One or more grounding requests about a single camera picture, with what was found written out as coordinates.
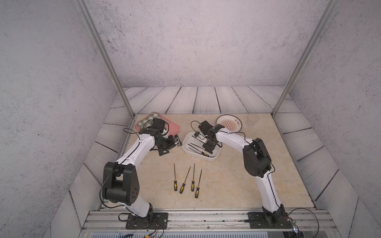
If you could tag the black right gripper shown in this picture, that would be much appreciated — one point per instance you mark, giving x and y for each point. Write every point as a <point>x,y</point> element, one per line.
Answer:
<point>208,148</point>

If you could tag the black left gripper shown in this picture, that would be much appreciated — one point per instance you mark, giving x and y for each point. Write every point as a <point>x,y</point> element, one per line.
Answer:
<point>172,143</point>

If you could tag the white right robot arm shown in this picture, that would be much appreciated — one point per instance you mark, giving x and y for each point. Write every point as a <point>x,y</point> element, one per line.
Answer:
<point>257,163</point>

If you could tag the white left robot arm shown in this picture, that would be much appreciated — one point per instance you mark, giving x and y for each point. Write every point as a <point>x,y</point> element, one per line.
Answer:
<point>120,179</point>

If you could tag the white plastic storage box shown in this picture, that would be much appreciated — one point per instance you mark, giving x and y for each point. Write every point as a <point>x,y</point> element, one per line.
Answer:
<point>189,139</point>

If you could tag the pink cutting board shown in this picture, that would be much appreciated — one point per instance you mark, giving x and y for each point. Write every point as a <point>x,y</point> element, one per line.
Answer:
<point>170,127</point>

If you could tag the round patterned plate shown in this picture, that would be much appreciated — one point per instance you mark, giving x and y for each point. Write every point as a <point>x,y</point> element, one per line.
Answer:
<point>232,123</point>

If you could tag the green checkered cloth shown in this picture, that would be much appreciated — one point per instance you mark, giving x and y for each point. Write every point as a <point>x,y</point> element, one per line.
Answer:
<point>146,121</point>

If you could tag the clear glass cup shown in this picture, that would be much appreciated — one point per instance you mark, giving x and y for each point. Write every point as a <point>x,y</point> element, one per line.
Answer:
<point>252,120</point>

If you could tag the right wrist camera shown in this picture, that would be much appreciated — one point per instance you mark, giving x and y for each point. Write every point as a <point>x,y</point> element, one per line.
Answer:
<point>205,127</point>

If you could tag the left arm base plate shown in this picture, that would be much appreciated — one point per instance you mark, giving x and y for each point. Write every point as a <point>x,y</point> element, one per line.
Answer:
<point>153,221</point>

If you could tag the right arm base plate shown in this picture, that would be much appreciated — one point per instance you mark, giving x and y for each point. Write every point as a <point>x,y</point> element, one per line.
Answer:
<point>265,220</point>

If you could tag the aluminium front rail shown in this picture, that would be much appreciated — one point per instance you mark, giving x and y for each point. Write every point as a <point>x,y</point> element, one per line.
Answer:
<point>204,220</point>

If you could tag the left aluminium frame post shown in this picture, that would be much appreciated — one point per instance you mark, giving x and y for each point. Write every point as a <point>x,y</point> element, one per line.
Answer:
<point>90,25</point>

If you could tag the aluminium frame post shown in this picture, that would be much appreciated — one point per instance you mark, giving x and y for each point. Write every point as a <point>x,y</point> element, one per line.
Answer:
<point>90,25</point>
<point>316,34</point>

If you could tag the right aluminium frame post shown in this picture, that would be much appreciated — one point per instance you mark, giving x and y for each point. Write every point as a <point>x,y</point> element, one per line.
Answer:
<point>316,34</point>

